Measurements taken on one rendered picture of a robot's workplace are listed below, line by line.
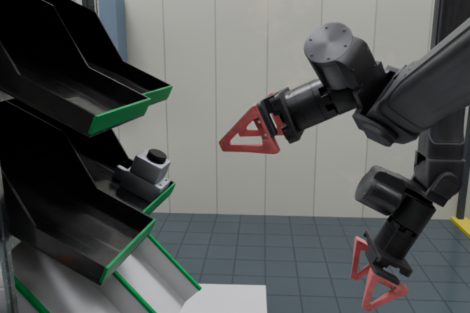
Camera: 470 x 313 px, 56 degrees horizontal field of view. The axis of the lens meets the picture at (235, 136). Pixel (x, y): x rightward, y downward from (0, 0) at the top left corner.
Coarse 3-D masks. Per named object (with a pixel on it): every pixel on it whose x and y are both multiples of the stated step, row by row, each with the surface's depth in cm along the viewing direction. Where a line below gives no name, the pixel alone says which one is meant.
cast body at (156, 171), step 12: (144, 156) 67; (156, 156) 66; (120, 168) 69; (132, 168) 67; (144, 168) 66; (156, 168) 66; (120, 180) 69; (132, 180) 67; (144, 180) 67; (156, 180) 66; (168, 180) 70; (132, 192) 68; (144, 192) 67; (156, 192) 67
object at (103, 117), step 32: (0, 0) 56; (32, 0) 55; (0, 32) 57; (32, 32) 56; (64, 32) 55; (0, 64) 43; (32, 64) 53; (64, 64) 56; (32, 96) 43; (64, 96) 49; (96, 96) 53; (128, 96) 55; (96, 128) 43
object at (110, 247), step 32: (0, 128) 60; (32, 128) 59; (0, 160) 59; (32, 160) 60; (64, 160) 59; (32, 192) 55; (64, 192) 58; (96, 192) 59; (32, 224) 46; (64, 224) 52; (96, 224) 55; (128, 224) 58; (64, 256) 46; (96, 256) 50
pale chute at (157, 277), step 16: (144, 240) 76; (128, 256) 74; (144, 256) 77; (160, 256) 76; (128, 272) 72; (144, 272) 75; (160, 272) 77; (176, 272) 76; (144, 288) 72; (160, 288) 75; (176, 288) 77; (192, 288) 76; (160, 304) 72; (176, 304) 75
